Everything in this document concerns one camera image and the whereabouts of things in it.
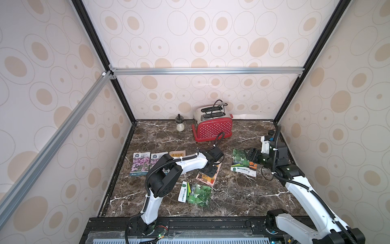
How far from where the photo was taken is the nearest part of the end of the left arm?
0.69 meters

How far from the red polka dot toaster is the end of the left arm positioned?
235mm

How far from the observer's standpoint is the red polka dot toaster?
0.99 metres
